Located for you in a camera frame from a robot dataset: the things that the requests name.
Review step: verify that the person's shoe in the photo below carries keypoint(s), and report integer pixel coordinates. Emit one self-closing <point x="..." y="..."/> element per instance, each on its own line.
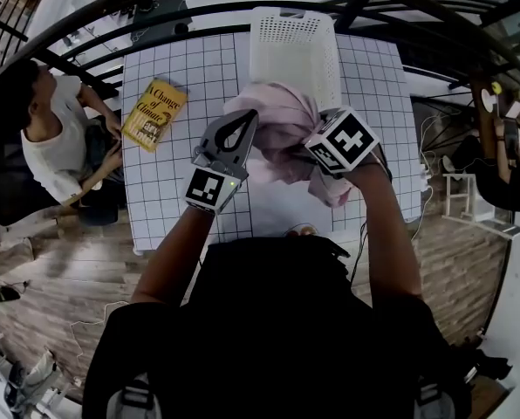
<point x="432" y="399"/>
<point x="133" y="397"/>

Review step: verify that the small round brown object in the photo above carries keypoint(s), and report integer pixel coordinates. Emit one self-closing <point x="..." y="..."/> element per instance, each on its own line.
<point x="301" y="231"/>

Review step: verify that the white stool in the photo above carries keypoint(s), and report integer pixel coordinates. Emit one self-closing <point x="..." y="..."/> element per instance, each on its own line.
<point x="474" y="203"/>

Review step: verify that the pink clothes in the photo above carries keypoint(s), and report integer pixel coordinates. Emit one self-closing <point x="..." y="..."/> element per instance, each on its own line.
<point x="282" y="122"/>

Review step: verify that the person's right shoe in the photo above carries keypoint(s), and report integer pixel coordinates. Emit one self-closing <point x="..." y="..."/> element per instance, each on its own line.
<point x="432" y="399"/>

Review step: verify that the person's right forearm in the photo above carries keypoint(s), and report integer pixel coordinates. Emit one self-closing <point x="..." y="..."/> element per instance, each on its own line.
<point x="386" y="234"/>

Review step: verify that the person's left forearm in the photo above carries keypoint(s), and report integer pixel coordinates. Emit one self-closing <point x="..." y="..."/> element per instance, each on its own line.
<point x="177" y="251"/>

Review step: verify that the black metal railing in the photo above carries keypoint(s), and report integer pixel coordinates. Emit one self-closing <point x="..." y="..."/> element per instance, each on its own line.
<point x="111" y="4"/>

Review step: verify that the white perforated plastic basket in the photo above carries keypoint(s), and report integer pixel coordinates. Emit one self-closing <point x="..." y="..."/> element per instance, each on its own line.
<point x="295" y="55"/>

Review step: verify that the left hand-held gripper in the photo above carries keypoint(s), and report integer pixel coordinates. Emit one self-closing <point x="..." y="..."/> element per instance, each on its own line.
<point x="210" y="188"/>

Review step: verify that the white power strip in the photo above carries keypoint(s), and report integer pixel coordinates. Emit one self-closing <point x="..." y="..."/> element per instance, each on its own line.
<point x="426" y="177"/>

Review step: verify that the yellow book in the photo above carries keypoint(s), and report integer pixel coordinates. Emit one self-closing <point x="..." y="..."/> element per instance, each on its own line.
<point x="154" y="116"/>

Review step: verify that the wooden shelf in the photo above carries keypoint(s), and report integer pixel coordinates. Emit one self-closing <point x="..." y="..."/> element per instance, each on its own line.
<point x="487" y="120"/>

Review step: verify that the person's black clothing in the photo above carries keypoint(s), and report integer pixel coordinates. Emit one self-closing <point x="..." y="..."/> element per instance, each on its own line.
<point x="277" y="330"/>

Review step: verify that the white grid table mat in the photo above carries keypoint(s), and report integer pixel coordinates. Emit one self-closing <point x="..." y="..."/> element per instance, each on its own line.
<point x="190" y="77"/>

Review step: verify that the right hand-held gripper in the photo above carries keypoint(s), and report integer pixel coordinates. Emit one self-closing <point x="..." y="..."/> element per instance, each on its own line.
<point x="345" y="140"/>

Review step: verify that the person's left shoe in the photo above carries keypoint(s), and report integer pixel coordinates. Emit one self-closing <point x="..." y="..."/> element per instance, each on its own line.
<point x="133" y="397"/>

